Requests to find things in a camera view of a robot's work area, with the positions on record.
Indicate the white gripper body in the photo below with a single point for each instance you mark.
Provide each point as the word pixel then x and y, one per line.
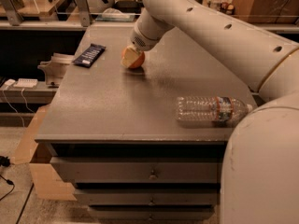
pixel 140 42

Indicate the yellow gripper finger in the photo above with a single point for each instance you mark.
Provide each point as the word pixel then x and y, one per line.
pixel 130 58

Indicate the orange fruit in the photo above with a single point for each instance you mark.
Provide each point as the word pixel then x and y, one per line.
pixel 137 60

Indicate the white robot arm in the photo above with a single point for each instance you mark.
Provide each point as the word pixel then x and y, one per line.
pixel 260 169

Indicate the clear plastic water bottle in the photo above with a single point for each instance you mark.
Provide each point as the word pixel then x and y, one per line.
pixel 213 109

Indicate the black bag on shelf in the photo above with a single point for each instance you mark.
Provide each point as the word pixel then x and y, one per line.
pixel 128 6

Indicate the dark blue snack bar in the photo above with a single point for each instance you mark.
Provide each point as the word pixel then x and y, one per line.
pixel 89 55

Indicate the grey drawer cabinet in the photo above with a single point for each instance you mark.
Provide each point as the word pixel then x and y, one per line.
pixel 113 134

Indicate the white power strip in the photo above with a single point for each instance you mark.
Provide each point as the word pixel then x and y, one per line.
pixel 26 83

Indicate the cardboard box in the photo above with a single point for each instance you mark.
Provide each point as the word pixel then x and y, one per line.
pixel 48 184

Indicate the grey metal bracket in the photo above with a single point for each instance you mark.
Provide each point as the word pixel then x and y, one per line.
pixel 55 69

